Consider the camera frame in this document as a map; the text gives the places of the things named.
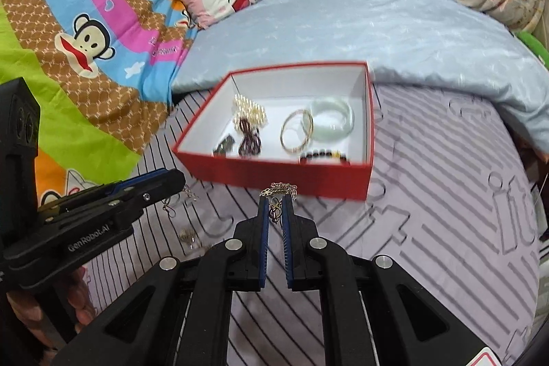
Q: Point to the pale green jade bangle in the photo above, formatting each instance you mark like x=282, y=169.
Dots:
x=336, y=119

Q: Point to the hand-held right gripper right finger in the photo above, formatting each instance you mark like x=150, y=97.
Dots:
x=288, y=246

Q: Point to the red cardboard box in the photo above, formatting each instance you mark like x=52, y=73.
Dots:
x=283, y=126

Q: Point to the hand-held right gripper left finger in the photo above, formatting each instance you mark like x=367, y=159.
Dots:
x=264, y=246

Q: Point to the person's left hand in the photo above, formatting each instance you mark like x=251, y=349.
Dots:
x=73, y=297

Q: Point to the green plastic object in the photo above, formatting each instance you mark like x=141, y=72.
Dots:
x=535, y=44

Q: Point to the light blue blanket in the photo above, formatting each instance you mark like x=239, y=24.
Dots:
x=364, y=27

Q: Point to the cartoon monkey printed sheet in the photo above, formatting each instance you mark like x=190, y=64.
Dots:
x=85, y=27

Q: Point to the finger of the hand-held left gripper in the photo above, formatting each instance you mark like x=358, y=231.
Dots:
x=146, y=194
x=128, y=179

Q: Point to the silver wristwatch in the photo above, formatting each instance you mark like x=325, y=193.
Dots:
x=225, y=145

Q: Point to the gold bangle pair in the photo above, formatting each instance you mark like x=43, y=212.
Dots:
x=297, y=130

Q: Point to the grey striped bed sheet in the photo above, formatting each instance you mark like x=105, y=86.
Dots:
x=429, y=220

